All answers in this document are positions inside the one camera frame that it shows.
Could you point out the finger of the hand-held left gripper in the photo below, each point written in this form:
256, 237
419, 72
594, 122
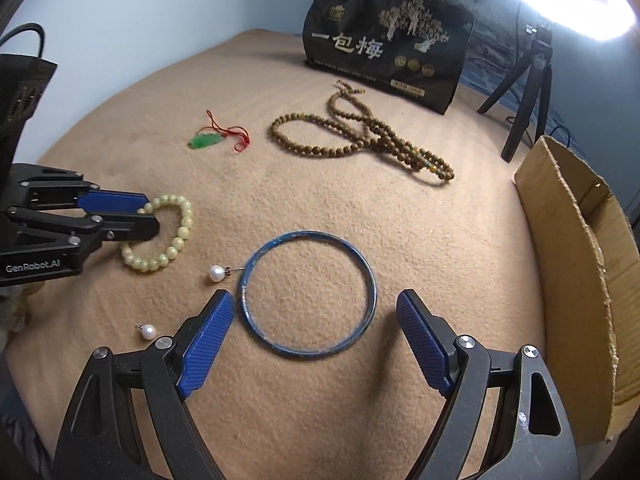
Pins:
130, 227
115, 201

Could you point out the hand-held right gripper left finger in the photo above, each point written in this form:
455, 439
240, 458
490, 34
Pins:
210, 330

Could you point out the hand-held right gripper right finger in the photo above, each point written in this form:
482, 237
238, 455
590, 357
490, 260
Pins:
422, 340

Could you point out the white pearl earring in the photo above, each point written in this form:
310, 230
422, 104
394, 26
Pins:
216, 274
149, 332

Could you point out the blue bangle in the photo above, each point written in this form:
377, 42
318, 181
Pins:
305, 233

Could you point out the cardboard box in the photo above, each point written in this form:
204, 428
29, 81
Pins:
565, 220

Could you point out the dark striped cloth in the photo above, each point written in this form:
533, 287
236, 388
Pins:
20, 450

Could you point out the black tripod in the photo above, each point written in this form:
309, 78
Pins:
537, 60

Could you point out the black printed bag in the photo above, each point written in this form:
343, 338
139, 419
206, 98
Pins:
375, 30

